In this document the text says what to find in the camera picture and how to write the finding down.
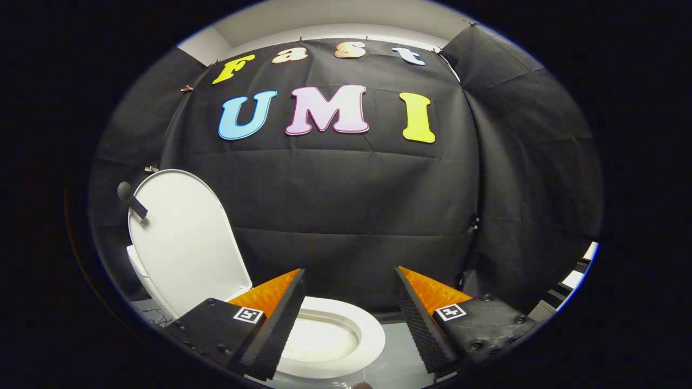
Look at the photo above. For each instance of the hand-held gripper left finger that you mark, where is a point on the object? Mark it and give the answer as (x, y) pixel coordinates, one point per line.
(281, 324)

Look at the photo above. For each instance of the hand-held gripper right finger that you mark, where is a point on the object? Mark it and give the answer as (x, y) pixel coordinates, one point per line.
(424, 329)

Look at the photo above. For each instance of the white toilet lid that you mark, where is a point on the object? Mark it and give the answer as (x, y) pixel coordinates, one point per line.
(186, 243)

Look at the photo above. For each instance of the white toilet with tank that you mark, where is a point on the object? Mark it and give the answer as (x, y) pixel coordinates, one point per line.
(319, 340)

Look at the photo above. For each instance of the white toilet seat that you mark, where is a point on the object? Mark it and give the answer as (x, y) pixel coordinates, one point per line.
(372, 337)

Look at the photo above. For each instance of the black backdrop cloth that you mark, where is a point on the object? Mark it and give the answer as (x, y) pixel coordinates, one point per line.
(346, 194)

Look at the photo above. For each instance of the white flat board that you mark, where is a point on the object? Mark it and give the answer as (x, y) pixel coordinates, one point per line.
(574, 280)

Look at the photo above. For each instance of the dark rod with round knob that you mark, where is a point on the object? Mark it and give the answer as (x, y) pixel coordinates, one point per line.
(132, 201)

